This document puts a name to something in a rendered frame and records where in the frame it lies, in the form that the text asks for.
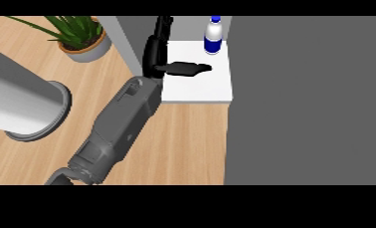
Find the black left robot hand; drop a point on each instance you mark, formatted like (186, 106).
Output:
(155, 51)

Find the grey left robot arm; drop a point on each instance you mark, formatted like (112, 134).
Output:
(126, 119)

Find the grey cabinet side panel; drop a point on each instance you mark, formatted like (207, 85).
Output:
(124, 39)

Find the water bottle with blue label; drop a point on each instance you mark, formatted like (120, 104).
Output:
(213, 38)

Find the white cabinet shelf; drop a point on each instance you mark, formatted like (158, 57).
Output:
(198, 82)

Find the dark grey cabinet door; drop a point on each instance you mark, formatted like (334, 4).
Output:
(301, 101)

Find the potted green plant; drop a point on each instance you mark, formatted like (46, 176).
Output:
(79, 36)

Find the grey cylindrical appliance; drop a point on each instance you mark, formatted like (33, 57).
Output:
(27, 106)

